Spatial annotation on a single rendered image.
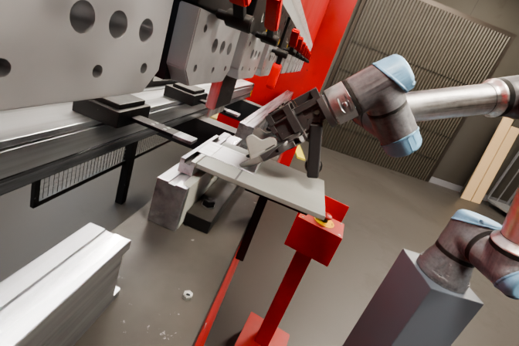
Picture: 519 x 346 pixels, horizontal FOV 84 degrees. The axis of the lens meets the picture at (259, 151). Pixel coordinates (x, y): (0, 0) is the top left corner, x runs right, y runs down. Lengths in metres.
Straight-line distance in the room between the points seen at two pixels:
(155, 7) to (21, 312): 0.28
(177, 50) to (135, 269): 0.34
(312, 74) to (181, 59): 2.45
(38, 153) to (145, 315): 0.34
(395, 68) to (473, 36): 5.41
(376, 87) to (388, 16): 4.78
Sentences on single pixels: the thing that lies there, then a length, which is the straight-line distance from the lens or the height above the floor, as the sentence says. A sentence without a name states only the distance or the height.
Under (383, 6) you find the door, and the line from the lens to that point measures 5.30.
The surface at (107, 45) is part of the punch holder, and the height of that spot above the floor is 1.21.
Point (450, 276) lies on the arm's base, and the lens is 1.09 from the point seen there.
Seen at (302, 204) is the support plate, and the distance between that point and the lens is 0.56.
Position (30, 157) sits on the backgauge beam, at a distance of 0.63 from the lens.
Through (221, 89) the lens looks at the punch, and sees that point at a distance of 0.56.
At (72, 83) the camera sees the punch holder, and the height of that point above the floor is 1.19.
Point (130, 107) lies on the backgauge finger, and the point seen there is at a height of 1.02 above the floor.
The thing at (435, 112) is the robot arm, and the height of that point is 1.24.
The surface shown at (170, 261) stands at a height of 0.87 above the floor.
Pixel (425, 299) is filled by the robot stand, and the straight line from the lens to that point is 1.07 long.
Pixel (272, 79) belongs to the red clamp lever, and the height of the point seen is 1.18.
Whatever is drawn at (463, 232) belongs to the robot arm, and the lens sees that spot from 1.05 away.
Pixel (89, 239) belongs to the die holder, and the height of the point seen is 0.97.
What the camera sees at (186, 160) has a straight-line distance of 0.58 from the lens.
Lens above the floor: 1.24
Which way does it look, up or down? 19 degrees down
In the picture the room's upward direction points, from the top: 20 degrees clockwise
